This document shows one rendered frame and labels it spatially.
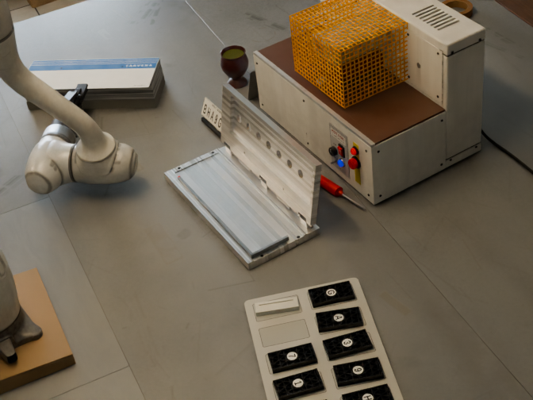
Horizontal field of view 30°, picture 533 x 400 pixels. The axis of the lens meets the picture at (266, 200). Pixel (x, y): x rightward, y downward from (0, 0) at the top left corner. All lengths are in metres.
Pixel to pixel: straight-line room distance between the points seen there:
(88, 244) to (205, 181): 0.35
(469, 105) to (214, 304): 0.81
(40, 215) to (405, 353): 1.06
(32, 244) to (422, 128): 1.03
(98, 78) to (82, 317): 0.88
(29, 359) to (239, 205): 0.66
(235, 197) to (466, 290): 0.65
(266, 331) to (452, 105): 0.74
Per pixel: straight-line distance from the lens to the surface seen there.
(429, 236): 2.43
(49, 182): 2.62
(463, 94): 2.52
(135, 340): 2.29
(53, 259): 2.54
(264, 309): 2.26
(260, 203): 2.53
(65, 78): 3.02
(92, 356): 2.29
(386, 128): 2.44
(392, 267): 2.36
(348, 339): 2.18
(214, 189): 2.60
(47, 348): 2.29
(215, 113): 2.82
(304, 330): 2.22
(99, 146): 2.56
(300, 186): 2.43
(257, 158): 2.56
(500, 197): 2.55
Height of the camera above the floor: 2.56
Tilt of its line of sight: 40 degrees down
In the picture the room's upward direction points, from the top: 8 degrees counter-clockwise
